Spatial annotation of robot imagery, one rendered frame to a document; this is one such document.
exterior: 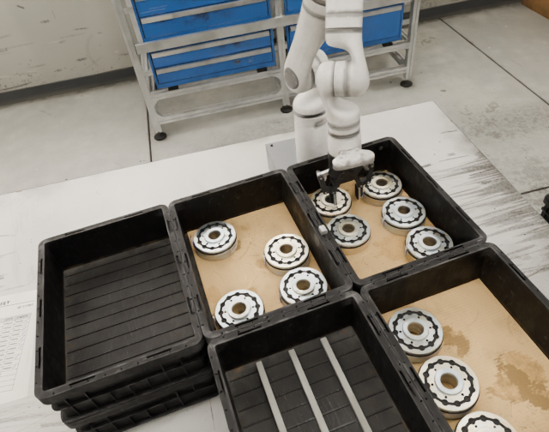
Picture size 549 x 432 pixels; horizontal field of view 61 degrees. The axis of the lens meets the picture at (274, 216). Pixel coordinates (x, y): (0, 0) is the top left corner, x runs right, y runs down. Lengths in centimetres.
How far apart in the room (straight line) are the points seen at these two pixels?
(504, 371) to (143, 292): 75
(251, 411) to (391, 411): 25
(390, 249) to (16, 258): 105
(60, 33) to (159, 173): 226
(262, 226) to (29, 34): 287
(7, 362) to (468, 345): 104
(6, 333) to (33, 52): 272
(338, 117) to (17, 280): 98
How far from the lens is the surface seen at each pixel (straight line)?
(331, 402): 91
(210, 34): 276
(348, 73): 94
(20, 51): 384
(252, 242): 113
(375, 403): 91
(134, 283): 113
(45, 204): 168
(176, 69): 285
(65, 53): 379
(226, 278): 107
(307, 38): 112
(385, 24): 309
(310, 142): 130
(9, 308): 142
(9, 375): 130
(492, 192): 149
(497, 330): 103
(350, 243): 107
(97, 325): 110
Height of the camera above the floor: 167
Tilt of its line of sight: 45 degrees down
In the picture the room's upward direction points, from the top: 8 degrees counter-clockwise
